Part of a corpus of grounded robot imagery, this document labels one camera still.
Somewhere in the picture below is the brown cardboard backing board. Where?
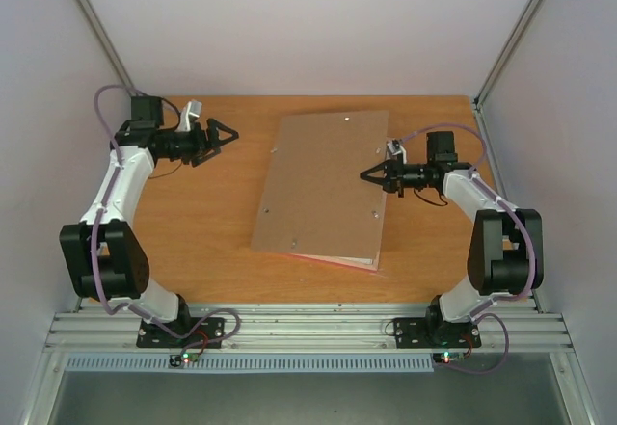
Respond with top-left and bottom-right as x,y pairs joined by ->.
251,111 -> 389,259

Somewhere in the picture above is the pink wooden picture frame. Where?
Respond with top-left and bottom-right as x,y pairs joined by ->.
289,253 -> 379,273

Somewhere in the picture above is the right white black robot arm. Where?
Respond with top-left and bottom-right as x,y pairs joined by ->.
360,124 -> 544,350

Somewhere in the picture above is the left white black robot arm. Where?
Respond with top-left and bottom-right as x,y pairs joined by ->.
59,92 -> 239,348

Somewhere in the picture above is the right small circuit board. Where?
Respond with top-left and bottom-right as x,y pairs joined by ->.
433,351 -> 467,365

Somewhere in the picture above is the small circuit board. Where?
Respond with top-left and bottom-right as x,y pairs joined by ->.
433,351 -> 467,365
168,353 -> 201,368

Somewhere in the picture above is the left small circuit board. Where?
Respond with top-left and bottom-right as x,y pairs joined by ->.
168,353 -> 201,368

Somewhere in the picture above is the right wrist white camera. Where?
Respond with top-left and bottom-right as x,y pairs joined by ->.
387,139 -> 407,164

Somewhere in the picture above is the wrist white camera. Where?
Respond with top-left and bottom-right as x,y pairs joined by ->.
175,100 -> 202,133
387,139 -> 407,164

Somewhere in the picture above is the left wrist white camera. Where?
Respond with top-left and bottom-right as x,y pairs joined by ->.
175,100 -> 202,133

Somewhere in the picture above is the left aluminium corner post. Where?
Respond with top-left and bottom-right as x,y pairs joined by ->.
73,0 -> 135,95

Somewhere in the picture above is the aluminium corner post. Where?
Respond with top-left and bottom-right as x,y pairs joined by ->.
472,0 -> 545,111
73,0 -> 135,95

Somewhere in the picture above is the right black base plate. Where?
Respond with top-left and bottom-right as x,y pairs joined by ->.
392,317 -> 482,350

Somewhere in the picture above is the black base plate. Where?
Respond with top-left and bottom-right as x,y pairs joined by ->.
392,317 -> 482,350
136,311 -> 225,349

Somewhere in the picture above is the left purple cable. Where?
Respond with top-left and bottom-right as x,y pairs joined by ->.
93,85 -> 241,352

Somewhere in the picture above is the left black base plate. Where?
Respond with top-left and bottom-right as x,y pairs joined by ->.
136,311 -> 225,349

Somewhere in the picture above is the aluminium front rail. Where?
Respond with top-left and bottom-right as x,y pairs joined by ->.
44,300 -> 574,353

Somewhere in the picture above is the grey slotted cable duct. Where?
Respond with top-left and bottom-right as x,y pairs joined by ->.
65,353 -> 434,374

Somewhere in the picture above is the right aluminium corner post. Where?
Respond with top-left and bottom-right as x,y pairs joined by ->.
472,0 -> 545,111

